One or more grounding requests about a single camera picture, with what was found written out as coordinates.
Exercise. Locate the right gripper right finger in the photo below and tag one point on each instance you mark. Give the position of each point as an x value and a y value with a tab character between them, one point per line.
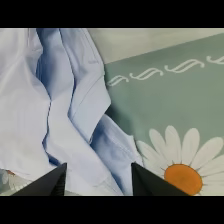
150	184

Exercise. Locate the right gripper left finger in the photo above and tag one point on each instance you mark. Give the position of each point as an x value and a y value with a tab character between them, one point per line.
50	184

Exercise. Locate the light blue shirt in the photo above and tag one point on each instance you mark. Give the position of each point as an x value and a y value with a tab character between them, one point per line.
56	110

